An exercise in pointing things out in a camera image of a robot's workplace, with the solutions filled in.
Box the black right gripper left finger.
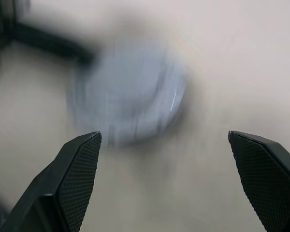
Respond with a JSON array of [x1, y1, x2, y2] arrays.
[[4, 131, 102, 232]]

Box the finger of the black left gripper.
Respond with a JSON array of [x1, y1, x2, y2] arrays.
[[14, 23, 95, 67]]

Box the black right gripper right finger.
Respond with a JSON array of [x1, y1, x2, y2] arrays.
[[228, 130, 290, 232]]

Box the grey motor stator housing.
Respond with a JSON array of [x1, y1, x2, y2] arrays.
[[67, 43, 188, 148]]

